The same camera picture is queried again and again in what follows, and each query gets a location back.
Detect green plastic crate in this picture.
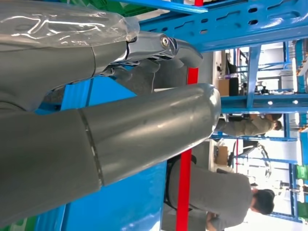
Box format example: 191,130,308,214
60,0,157,16
296,164,308,181
297,202,308,220
0,217,27,231

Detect brown cardboard box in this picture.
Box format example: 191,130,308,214
217,78,230,97
215,145,229,166

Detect seated person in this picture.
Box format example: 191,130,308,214
165,154,276,231

